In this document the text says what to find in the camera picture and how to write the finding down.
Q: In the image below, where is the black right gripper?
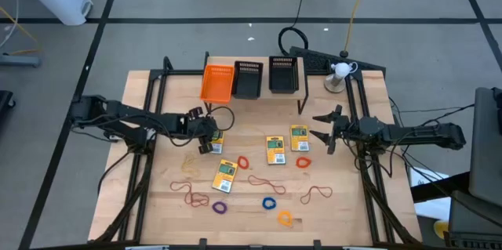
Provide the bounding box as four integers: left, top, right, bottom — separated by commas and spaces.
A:
312, 104, 356, 155

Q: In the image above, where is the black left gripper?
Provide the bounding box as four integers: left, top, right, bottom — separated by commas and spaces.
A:
183, 106, 219, 155

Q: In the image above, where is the yellow carded product pack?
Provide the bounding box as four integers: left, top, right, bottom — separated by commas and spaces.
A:
211, 158, 239, 194
211, 130, 226, 155
289, 124, 311, 153
265, 136, 287, 165

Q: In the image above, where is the orange plastic basket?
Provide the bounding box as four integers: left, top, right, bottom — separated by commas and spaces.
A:
199, 63, 235, 105

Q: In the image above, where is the purple coil key ring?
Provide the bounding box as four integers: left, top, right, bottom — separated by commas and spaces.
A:
211, 201, 229, 216

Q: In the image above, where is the blue coil key ring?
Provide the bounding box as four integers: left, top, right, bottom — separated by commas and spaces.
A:
261, 196, 278, 211

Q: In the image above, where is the yellow-orange coil key ring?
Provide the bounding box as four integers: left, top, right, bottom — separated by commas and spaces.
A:
277, 210, 294, 228

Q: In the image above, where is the white bulb table lamp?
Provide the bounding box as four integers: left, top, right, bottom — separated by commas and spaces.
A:
323, 61, 358, 94

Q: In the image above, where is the black plastic basket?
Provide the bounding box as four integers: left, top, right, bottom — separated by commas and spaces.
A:
268, 56, 300, 95
231, 60, 264, 100

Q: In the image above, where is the black keyboard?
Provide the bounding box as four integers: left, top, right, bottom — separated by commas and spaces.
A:
289, 45, 387, 78

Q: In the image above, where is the white paper sheet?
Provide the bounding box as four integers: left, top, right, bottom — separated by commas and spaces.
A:
409, 166, 452, 219

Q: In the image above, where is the yellow round object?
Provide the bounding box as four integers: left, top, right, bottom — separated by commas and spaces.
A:
433, 220, 450, 240

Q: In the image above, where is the grey flat panel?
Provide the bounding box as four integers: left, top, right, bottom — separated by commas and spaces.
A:
468, 86, 502, 208

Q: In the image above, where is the black equipment case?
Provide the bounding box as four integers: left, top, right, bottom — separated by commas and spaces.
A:
445, 190, 502, 250

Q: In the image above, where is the grey floor stand base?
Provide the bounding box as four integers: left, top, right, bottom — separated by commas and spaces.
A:
0, 53, 42, 69

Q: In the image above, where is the black floor equipment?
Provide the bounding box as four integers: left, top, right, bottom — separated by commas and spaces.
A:
0, 89, 16, 114

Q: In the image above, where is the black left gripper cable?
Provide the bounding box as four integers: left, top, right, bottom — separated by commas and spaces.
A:
206, 105, 236, 132

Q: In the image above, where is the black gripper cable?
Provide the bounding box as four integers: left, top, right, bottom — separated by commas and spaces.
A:
206, 105, 236, 132
340, 136, 395, 179

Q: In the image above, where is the black metal table frame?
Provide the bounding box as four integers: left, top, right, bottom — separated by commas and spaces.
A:
88, 56, 423, 250

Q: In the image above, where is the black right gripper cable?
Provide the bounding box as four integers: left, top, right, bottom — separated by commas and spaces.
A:
340, 136, 395, 179

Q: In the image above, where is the yellow hanging cord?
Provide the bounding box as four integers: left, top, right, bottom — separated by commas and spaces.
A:
339, 0, 373, 59

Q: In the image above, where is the black hanging cable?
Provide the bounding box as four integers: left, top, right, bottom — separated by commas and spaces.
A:
277, 0, 311, 57

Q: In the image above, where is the thin yellow floor cable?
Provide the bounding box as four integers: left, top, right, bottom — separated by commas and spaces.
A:
0, 5, 41, 56

